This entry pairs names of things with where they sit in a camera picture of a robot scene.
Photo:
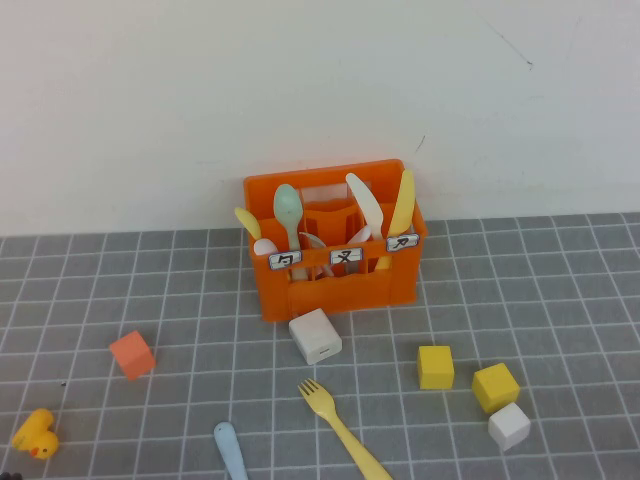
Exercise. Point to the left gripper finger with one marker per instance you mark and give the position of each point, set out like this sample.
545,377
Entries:
11,476

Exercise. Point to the pinkish white plastic spoon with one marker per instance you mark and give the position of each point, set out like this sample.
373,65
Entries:
264,246

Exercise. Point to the paper label marked fork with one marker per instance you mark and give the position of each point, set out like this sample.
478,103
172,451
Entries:
346,257

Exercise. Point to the grey grid table cloth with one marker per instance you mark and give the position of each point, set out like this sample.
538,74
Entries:
200,300

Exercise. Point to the yellow wooden cube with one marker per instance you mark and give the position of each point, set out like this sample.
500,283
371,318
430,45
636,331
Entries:
495,387
436,367

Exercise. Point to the white usb charger block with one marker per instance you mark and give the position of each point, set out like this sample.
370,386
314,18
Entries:
315,335

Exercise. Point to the light blue plastic spoon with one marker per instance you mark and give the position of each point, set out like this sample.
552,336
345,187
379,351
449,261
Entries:
227,445

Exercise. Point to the orange plastic cutlery holder crate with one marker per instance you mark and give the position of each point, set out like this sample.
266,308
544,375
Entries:
340,295

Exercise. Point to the yellow plastic fork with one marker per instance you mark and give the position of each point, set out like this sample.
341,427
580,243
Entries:
320,402

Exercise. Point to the mint green plastic spoon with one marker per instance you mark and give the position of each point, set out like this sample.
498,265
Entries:
287,205

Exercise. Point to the paper label marked spoon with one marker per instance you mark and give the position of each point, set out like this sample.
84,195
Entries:
285,260

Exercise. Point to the yellow rubber duck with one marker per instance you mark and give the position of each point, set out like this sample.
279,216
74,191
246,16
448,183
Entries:
37,435

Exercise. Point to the pale yellow plastic spoon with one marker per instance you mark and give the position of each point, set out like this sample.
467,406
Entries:
247,220

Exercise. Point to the yellow plastic knife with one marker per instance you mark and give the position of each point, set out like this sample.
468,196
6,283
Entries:
402,205

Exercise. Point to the white wooden cube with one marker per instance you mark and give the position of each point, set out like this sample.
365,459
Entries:
509,426

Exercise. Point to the white plastic knife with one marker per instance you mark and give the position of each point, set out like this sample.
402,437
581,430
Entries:
365,202

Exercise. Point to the paper label marked knife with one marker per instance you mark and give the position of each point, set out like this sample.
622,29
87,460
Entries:
401,243

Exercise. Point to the orange wooden cube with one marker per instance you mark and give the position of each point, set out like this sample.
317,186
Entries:
132,355

